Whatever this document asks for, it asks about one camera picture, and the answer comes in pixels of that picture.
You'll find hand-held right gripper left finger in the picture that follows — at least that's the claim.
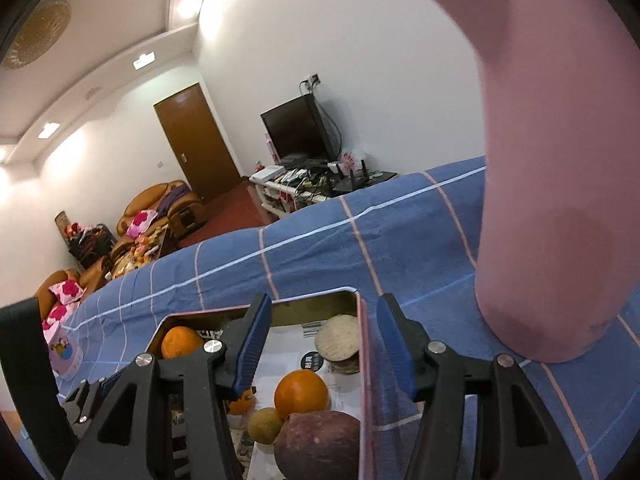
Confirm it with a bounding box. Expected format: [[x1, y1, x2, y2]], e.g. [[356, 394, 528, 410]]
[[60, 292, 273, 480]]

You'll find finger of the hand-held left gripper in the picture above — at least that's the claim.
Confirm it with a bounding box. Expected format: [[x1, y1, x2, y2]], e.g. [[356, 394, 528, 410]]
[[67, 375, 118, 423]]

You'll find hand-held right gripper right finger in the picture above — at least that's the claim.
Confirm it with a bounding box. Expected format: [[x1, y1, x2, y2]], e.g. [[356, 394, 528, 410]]
[[376, 292, 583, 480]]

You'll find small orange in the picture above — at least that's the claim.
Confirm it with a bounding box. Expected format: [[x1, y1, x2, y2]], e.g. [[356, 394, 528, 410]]
[[227, 387, 257, 416], [161, 326, 205, 360]]

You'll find brown shell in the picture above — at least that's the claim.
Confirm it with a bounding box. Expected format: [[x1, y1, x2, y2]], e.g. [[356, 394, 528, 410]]
[[314, 314, 361, 376]]

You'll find large orange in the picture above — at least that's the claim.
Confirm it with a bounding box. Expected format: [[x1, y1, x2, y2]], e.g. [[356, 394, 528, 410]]
[[274, 369, 331, 421]]

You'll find pink tin tray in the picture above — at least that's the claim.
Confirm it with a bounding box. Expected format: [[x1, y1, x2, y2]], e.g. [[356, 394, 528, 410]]
[[145, 287, 376, 480]]

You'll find small brown round fruit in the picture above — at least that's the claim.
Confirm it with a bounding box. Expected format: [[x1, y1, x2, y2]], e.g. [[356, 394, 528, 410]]
[[247, 406, 285, 445]]

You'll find purple sweet potato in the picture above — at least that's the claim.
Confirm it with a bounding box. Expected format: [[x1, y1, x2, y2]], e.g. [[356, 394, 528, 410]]
[[272, 410, 362, 480]]

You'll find printed newspaper sheet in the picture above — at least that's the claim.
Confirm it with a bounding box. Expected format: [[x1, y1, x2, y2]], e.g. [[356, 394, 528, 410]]
[[195, 322, 361, 480]]

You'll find pink cartoon mug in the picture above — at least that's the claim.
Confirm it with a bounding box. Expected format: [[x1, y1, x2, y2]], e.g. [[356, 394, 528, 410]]
[[44, 322, 85, 380]]

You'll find pink floral cushion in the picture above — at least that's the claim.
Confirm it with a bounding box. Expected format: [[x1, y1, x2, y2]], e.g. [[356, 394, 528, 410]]
[[42, 302, 76, 331], [48, 280, 83, 303], [126, 210, 157, 238]]

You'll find orange leather sofa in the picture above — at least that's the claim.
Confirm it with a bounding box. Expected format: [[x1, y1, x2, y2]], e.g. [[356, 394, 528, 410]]
[[35, 255, 113, 326]]

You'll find blue plaid cloth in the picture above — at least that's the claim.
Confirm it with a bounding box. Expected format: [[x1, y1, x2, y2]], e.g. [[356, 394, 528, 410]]
[[50, 156, 640, 480]]

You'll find dark cluttered rack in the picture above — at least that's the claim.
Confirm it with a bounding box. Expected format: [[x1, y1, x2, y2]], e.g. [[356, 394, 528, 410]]
[[65, 222, 118, 268]]

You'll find cluttered coffee table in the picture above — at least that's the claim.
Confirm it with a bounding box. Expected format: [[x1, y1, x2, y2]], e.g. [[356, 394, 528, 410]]
[[105, 227, 173, 281]]

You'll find orange leather armchair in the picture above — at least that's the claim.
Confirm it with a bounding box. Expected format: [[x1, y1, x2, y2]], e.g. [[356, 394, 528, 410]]
[[116, 180, 208, 251]]

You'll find white television stand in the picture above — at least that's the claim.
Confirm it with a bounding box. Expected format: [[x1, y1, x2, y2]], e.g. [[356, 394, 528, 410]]
[[249, 162, 398, 221]]

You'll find purple blanket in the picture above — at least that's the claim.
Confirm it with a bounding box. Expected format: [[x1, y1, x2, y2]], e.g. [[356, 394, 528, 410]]
[[155, 186, 191, 216]]

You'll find black router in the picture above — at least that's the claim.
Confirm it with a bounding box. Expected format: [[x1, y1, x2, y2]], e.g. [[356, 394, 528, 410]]
[[332, 160, 371, 193]]

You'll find white set-top box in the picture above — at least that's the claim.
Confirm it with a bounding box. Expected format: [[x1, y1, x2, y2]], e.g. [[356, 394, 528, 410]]
[[250, 165, 288, 183]]

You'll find brown wooden door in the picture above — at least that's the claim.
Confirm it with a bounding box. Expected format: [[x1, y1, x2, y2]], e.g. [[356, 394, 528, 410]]
[[153, 82, 242, 206]]

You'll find black television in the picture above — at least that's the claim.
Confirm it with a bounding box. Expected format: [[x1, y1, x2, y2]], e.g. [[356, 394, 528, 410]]
[[260, 94, 341, 161]]

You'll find pink electric kettle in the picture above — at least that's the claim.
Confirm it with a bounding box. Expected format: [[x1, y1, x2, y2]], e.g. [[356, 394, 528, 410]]
[[426, 0, 640, 365]]

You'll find gold ceiling medallion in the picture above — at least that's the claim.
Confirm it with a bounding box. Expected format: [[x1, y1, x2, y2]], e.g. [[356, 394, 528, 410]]
[[0, 0, 72, 70]]

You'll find black power cable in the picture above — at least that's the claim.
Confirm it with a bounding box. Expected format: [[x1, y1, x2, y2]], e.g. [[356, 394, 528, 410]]
[[315, 87, 346, 158]]

